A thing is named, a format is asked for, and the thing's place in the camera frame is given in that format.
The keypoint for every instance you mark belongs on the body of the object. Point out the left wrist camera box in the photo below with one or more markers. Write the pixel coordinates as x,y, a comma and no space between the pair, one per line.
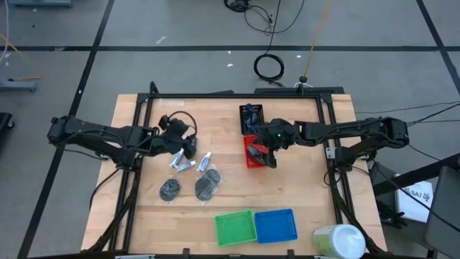
164,122

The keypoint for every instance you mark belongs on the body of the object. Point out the blue plastic basket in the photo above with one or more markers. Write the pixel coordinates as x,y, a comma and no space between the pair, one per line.
275,226

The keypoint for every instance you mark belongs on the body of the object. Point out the grey chair panel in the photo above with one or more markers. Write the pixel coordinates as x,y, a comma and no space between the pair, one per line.
443,216

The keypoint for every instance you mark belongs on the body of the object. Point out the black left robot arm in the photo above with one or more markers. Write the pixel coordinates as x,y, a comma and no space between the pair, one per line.
97,131

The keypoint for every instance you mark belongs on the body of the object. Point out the black metal table frame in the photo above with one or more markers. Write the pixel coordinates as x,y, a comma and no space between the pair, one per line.
215,95

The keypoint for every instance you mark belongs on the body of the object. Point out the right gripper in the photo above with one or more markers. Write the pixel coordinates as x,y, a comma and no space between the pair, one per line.
278,135

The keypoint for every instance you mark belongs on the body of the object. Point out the black flat strip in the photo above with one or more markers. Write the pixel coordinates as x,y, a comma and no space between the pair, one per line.
287,90

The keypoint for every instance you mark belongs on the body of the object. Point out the white travel toothpaste tube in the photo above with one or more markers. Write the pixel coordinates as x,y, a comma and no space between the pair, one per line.
187,165
204,162
177,158

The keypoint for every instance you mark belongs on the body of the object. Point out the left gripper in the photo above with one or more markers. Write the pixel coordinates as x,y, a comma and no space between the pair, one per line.
172,142

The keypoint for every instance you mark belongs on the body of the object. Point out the grey deodorant stick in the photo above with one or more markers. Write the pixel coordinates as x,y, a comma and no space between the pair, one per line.
256,151

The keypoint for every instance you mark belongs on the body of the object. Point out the blue-grey floor rail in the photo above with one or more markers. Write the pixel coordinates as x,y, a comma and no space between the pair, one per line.
39,3

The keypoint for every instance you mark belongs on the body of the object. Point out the wipes canister white lid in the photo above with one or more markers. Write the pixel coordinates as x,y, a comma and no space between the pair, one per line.
341,242

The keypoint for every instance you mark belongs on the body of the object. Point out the black slanted beam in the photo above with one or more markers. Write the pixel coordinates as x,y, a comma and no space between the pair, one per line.
413,176

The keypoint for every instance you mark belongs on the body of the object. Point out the black plastic basket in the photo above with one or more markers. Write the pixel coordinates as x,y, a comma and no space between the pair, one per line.
261,115

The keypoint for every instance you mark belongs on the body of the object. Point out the black floor object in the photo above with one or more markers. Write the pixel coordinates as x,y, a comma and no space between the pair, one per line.
5,120

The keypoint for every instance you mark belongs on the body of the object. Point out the grey metal floor base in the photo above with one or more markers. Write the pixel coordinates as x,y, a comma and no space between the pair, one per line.
18,86

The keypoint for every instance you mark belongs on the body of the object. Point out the white printed cardboard box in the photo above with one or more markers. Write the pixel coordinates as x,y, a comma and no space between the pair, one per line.
418,208

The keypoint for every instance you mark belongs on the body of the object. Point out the green plastic basket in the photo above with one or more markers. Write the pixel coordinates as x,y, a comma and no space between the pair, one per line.
235,228

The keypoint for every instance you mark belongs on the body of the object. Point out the red plastic basket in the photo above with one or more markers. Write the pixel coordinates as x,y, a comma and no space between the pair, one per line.
248,162

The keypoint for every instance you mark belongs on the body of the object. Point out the black round stand foot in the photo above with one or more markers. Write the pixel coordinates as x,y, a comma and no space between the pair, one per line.
304,79

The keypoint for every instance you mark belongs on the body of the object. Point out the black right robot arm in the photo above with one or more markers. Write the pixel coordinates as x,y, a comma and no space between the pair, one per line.
341,131

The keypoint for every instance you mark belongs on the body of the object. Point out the black table clamp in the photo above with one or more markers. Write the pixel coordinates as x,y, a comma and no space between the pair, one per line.
291,253
186,252

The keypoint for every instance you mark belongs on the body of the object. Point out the clear tape strip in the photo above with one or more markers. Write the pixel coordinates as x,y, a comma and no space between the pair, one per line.
170,103

